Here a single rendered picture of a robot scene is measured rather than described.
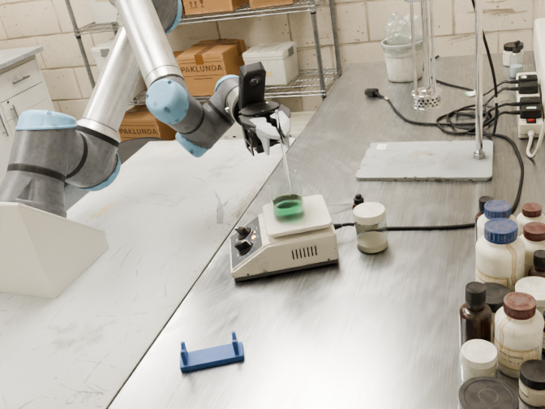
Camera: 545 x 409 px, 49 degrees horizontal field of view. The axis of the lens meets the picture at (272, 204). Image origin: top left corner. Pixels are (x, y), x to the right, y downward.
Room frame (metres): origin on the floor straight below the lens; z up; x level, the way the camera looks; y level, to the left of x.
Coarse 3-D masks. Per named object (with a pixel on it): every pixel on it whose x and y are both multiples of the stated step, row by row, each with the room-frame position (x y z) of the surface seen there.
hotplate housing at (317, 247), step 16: (336, 224) 1.01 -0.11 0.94; (272, 240) 0.93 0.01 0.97; (288, 240) 0.93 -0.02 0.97; (304, 240) 0.92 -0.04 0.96; (320, 240) 0.92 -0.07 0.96; (336, 240) 0.93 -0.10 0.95; (256, 256) 0.92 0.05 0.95; (272, 256) 0.92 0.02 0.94; (288, 256) 0.92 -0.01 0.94; (304, 256) 0.92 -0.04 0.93; (320, 256) 0.92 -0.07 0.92; (336, 256) 0.92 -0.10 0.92; (240, 272) 0.92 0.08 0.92; (256, 272) 0.92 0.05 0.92; (272, 272) 0.92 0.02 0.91
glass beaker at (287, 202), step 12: (276, 180) 1.00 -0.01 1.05; (300, 180) 0.97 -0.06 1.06; (276, 192) 0.95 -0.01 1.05; (288, 192) 0.95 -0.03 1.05; (300, 192) 0.96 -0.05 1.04; (276, 204) 0.96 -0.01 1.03; (288, 204) 0.95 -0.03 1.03; (300, 204) 0.96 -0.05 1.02; (276, 216) 0.96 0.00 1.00; (288, 216) 0.95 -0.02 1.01; (300, 216) 0.95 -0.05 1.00
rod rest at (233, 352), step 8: (232, 336) 0.74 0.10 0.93; (184, 344) 0.74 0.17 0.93; (232, 344) 0.74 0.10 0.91; (240, 344) 0.74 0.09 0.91; (184, 352) 0.72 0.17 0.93; (192, 352) 0.74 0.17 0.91; (200, 352) 0.74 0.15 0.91; (208, 352) 0.74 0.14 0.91; (216, 352) 0.73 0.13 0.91; (224, 352) 0.73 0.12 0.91; (232, 352) 0.73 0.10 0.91; (240, 352) 0.72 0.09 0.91; (184, 360) 0.72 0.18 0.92; (192, 360) 0.72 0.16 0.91; (200, 360) 0.72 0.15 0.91; (208, 360) 0.72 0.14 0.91; (216, 360) 0.71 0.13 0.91; (224, 360) 0.71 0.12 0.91; (232, 360) 0.71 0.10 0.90; (240, 360) 0.71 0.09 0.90; (184, 368) 0.71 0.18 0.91; (192, 368) 0.71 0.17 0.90
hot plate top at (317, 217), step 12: (264, 204) 1.04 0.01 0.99; (312, 204) 1.01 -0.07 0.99; (324, 204) 1.00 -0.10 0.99; (264, 216) 1.00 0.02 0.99; (312, 216) 0.96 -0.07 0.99; (324, 216) 0.96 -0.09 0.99; (276, 228) 0.94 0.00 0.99; (288, 228) 0.94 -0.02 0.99; (300, 228) 0.93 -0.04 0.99; (312, 228) 0.93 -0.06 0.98
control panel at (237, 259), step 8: (248, 224) 1.04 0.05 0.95; (256, 224) 1.02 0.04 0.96; (256, 232) 0.99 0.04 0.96; (232, 240) 1.02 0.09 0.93; (240, 240) 1.00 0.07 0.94; (248, 240) 0.98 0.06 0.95; (256, 240) 0.96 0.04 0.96; (232, 248) 1.00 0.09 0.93; (256, 248) 0.93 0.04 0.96; (232, 256) 0.97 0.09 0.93; (240, 256) 0.95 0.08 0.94; (232, 264) 0.94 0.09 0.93
